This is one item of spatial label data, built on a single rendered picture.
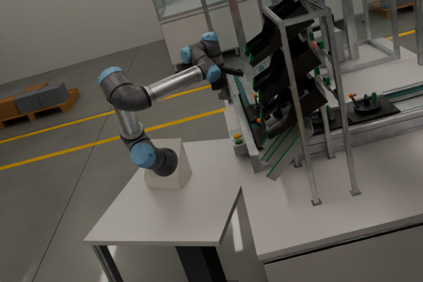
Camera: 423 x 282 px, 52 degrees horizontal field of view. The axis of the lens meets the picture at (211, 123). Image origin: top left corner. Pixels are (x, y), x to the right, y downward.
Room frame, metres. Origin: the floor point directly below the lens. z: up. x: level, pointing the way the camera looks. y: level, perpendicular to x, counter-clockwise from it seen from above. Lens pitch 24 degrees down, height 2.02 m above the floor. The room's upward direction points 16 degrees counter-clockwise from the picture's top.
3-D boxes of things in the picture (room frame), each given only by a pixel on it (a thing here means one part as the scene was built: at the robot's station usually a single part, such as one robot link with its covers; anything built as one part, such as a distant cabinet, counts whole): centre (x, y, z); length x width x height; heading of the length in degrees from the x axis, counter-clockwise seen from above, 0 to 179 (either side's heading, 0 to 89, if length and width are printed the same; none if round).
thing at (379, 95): (2.01, -0.81, 1.01); 0.24 x 0.24 x 0.13; 87
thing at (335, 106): (2.03, -0.57, 1.01); 0.24 x 0.24 x 0.13; 87
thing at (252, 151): (2.32, -0.19, 0.91); 0.89 x 0.06 x 0.11; 177
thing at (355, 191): (1.67, -0.43, 1.26); 0.36 x 0.21 x 0.80; 177
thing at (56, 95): (7.12, 2.73, 0.20); 1.20 x 0.80 x 0.41; 86
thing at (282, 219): (2.01, -0.77, 0.85); 1.50 x 1.41 x 0.03; 177
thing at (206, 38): (2.00, -0.10, 1.53); 0.09 x 0.08 x 0.11; 114
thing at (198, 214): (2.00, 0.24, 0.84); 0.90 x 0.70 x 0.03; 156
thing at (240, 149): (2.14, -0.12, 0.93); 0.21 x 0.07 x 0.06; 177
